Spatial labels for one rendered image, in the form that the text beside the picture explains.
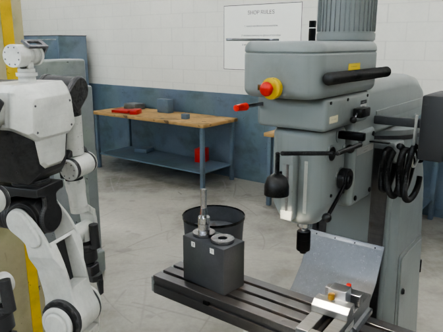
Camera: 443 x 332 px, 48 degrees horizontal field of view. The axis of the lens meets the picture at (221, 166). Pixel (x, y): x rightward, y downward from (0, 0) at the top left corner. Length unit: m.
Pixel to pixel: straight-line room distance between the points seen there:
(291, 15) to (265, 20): 0.39
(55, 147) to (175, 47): 6.08
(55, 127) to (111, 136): 7.25
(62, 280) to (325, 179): 0.89
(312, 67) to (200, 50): 5.97
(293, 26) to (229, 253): 4.85
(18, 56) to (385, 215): 1.39
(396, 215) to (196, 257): 0.79
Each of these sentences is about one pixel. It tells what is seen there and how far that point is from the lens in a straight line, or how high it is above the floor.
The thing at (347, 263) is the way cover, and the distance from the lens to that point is 2.08.
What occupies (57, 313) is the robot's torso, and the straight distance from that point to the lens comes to 1.72.
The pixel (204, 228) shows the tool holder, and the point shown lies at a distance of 1.96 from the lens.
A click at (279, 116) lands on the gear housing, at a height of 1.67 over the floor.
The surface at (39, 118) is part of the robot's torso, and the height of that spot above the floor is 1.67.
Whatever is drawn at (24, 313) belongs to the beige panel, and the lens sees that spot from 3.19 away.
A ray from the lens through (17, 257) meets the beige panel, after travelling 3.04.
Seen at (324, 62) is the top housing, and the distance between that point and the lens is 1.40.
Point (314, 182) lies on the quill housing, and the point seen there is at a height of 1.46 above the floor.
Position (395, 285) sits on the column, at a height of 0.95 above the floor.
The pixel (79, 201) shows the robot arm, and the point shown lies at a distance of 1.90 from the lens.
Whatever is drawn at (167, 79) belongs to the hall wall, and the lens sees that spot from 7.76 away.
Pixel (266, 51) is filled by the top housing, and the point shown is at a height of 1.86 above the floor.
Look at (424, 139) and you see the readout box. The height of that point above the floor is 1.58.
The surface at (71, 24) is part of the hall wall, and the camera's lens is 9.45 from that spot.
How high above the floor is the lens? 1.88
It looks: 14 degrees down
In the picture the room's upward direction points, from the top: straight up
